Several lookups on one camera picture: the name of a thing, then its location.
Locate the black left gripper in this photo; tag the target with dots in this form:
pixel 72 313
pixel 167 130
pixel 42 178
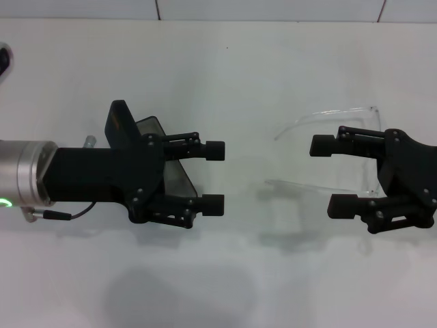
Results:
pixel 88 171

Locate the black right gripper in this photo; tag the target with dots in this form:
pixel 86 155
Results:
pixel 406 167

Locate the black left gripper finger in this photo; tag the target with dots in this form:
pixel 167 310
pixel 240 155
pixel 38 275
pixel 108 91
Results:
pixel 215 151
pixel 213 205

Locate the black glasses case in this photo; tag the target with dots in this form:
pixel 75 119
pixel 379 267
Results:
pixel 119 123

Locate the clear transparent glasses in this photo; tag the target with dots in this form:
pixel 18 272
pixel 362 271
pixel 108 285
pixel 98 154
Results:
pixel 375 114

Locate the small silver cylindrical plug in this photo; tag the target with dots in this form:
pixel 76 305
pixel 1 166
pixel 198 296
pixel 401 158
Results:
pixel 90 141

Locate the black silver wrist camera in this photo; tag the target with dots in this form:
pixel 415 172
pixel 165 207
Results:
pixel 4 58

